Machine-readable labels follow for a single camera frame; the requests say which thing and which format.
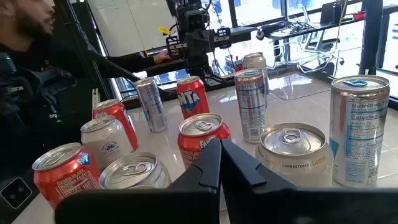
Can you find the Spindrift lemon sparkling water can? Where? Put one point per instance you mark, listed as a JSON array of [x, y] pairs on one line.
[[255, 60], [105, 143], [295, 168], [133, 169]]

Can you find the person's hand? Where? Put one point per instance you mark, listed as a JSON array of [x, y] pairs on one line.
[[161, 57]]

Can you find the black box device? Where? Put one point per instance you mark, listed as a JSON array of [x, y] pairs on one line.
[[331, 12]]

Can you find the black vertical post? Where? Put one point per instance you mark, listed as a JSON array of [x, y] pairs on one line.
[[371, 37]]

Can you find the red canister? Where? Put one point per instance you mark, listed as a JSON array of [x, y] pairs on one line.
[[238, 65]]

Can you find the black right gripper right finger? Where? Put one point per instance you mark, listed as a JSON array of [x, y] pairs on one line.
[[264, 205]]

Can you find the white sticks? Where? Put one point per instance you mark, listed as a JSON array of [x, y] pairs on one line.
[[95, 99]]

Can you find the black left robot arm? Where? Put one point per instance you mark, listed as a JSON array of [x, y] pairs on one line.
[[203, 74]]

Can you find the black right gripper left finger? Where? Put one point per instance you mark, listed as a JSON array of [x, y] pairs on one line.
[[192, 205]]

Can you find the slim silver blue can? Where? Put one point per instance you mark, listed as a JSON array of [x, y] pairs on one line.
[[357, 133], [152, 105], [250, 105]]

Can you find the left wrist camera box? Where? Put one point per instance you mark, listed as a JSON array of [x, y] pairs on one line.
[[196, 20]]

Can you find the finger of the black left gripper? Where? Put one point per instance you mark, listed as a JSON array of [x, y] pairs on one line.
[[174, 48], [224, 39]]

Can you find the black office desk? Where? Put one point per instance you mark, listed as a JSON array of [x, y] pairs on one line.
[[311, 29]]

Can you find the small red object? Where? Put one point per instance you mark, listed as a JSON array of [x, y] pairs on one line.
[[359, 15]]

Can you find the person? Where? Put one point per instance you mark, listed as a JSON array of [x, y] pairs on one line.
[[31, 93]]

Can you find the black diagonal frame strut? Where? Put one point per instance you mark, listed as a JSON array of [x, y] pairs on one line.
[[93, 59]]

